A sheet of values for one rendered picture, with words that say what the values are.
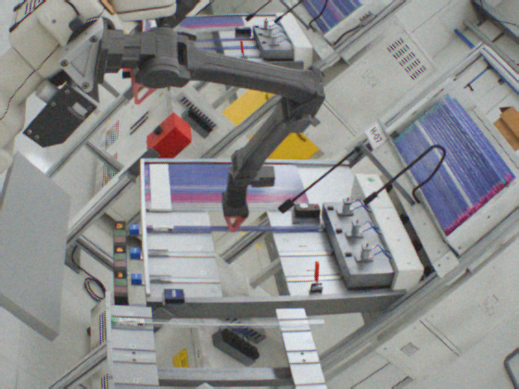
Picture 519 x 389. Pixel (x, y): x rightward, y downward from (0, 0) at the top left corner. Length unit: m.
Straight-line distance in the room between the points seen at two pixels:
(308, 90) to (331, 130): 1.81
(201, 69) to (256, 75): 0.12
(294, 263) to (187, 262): 0.29
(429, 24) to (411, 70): 1.94
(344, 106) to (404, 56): 0.39
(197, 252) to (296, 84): 0.69
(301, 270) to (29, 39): 1.03
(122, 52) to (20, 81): 0.32
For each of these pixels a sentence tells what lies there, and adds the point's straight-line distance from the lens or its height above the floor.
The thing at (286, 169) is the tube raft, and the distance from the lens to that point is 2.38.
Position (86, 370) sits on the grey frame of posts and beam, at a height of 0.40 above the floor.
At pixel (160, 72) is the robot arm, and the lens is 1.31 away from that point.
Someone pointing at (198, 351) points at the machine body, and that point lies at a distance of 2.10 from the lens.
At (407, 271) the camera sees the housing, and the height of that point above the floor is 1.24.
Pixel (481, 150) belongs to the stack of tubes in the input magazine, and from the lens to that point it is 2.03.
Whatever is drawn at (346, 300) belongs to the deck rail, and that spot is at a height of 1.07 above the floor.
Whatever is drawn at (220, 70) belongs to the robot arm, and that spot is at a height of 1.30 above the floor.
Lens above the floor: 1.59
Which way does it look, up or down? 16 degrees down
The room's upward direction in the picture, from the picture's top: 51 degrees clockwise
